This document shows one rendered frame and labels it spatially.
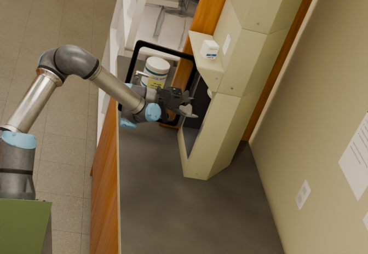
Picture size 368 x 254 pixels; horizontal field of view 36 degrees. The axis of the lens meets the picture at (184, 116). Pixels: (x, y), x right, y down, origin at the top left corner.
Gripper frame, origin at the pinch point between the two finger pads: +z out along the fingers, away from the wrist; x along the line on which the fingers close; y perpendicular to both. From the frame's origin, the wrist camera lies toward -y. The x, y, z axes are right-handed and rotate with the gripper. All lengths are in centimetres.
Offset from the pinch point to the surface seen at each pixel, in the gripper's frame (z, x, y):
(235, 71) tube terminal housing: 4.8, -15.7, 31.2
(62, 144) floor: -46, 112, -121
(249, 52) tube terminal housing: 7.7, -15.7, 40.6
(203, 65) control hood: -7.7, -13.5, 29.8
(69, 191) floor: -39, 65, -121
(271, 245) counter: 36, -51, -27
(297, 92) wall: 43.8, 2.3, 17.8
